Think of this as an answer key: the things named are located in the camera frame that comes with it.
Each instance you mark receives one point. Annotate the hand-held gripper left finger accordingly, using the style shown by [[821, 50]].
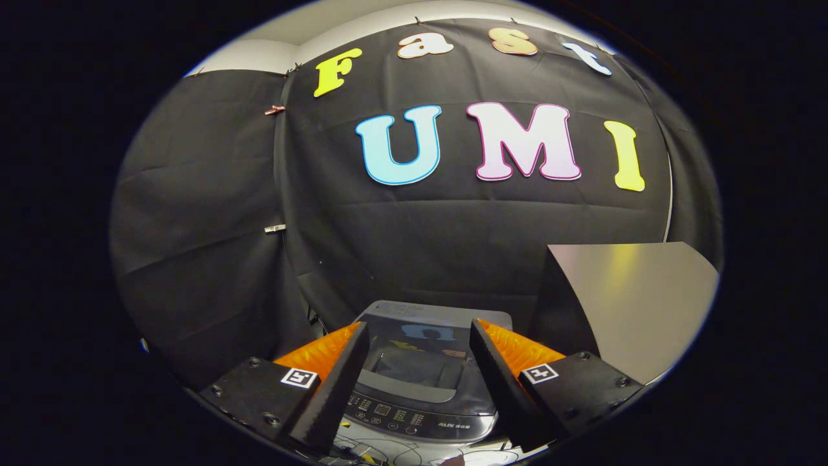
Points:
[[336, 385]]

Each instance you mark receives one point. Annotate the grey cabinet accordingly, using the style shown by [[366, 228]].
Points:
[[640, 304]]

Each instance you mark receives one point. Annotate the dark grey washing machine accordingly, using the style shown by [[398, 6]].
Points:
[[420, 375]]

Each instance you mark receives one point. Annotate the copper clip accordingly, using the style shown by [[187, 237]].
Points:
[[274, 110]]

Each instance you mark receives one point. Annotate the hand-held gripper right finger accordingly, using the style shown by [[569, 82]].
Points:
[[501, 382]]

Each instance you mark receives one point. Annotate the silver clip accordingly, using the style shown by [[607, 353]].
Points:
[[275, 228]]

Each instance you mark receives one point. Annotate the black backdrop cloth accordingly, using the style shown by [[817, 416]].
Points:
[[194, 226]]

